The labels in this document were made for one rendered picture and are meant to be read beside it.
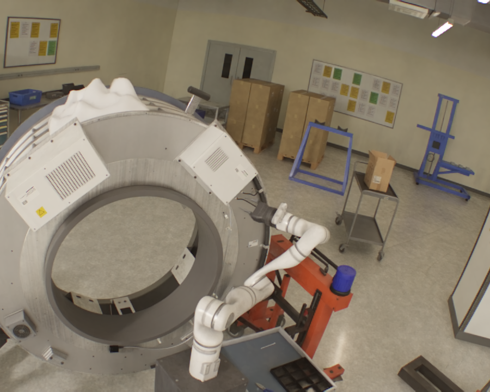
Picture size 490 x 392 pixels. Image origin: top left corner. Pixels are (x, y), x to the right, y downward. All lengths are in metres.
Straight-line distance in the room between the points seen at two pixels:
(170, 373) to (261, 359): 0.83
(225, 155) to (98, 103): 0.52
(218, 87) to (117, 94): 9.48
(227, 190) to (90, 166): 0.57
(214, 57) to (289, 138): 4.08
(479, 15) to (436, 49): 4.14
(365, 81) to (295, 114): 2.97
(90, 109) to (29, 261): 0.65
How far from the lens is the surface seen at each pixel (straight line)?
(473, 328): 4.13
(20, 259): 1.61
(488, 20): 6.31
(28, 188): 1.29
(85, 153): 1.26
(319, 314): 2.34
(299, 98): 7.67
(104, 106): 1.48
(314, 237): 1.43
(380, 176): 4.77
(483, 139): 10.62
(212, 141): 1.47
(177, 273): 2.18
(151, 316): 2.05
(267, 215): 1.53
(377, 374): 3.28
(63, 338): 1.90
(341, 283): 2.17
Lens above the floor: 2.15
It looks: 21 degrees down
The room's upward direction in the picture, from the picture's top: 10 degrees clockwise
